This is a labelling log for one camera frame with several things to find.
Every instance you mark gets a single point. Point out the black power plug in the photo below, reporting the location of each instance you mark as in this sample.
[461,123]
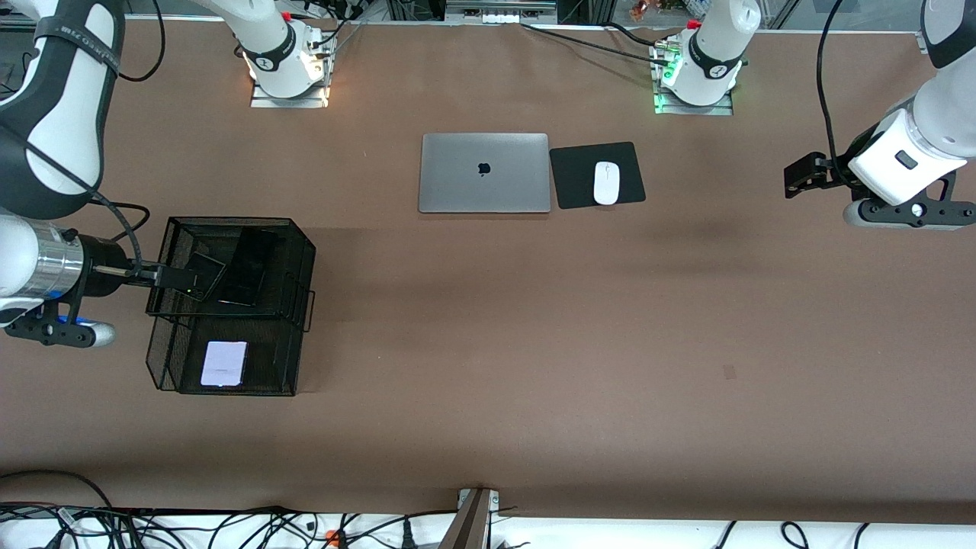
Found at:
[406,535]

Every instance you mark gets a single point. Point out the white computer mouse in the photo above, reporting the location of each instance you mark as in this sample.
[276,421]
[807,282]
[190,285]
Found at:
[607,183]

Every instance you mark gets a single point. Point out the small orange figurine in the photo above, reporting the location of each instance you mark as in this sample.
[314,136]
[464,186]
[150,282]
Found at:
[639,9]

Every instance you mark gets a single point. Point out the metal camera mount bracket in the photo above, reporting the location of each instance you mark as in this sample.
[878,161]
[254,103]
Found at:
[473,518]

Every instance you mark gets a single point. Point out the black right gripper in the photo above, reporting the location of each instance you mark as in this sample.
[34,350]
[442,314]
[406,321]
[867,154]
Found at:
[103,268]

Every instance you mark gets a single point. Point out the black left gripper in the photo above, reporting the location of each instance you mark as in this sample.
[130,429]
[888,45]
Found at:
[841,168]

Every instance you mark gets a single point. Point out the silver closed laptop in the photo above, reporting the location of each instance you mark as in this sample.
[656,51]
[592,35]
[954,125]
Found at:
[457,175]

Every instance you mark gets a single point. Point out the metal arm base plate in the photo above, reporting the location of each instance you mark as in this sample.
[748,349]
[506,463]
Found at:
[263,101]
[667,109]

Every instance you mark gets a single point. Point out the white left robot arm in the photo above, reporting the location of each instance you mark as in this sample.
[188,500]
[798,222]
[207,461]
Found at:
[938,114]

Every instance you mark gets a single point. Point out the grey power strip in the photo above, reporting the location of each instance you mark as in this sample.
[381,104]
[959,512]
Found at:
[499,15]

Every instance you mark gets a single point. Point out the black slab smartphone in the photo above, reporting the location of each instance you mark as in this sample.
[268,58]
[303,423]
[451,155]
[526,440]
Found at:
[252,267]

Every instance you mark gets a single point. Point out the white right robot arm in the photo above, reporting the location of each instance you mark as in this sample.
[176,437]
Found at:
[69,114]

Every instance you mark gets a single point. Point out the small black flip phone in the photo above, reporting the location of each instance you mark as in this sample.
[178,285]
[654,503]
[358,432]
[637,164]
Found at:
[204,276]

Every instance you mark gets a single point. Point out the lavender flip phone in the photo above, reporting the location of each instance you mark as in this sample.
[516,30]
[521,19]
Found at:
[224,364]

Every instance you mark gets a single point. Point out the black mouse pad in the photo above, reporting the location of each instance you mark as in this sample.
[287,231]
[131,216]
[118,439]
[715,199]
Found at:
[572,175]

